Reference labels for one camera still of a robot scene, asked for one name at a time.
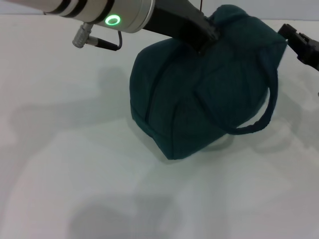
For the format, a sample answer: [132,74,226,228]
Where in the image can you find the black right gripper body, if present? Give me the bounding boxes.
[296,34,319,72]

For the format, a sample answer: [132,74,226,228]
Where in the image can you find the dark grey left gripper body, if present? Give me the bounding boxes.
[145,0,208,48]

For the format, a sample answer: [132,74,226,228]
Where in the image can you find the dark teal insulated lunch bag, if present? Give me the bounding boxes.
[129,4,287,160]

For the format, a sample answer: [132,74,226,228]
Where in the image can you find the grey left gripper cable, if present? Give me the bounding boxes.
[91,31,123,52]

